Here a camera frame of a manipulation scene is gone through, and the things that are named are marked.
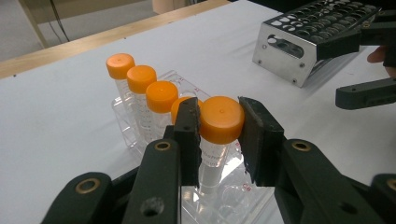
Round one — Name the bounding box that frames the orange-capped clear tube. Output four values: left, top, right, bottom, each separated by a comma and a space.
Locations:
106, 52, 136, 106
125, 64, 158, 138
170, 95, 204, 126
145, 79, 179, 144
199, 95, 246, 195

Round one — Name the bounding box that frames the clear rack with tubes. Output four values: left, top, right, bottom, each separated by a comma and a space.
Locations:
251, 0, 382, 89

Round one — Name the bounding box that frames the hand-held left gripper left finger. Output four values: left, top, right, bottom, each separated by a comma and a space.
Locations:
122, 96, 202, 224

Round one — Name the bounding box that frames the light wooden frame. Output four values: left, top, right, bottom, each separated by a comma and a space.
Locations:
17, 0, 51, 50

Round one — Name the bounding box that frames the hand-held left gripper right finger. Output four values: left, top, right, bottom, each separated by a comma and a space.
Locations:
237, 96, 386, 224

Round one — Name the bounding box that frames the black hanging cable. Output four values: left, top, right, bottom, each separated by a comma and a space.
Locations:
49, 0, 71, 43

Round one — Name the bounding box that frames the clear plastic tube rack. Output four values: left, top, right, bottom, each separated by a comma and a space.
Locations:
110, 69, 276, 224

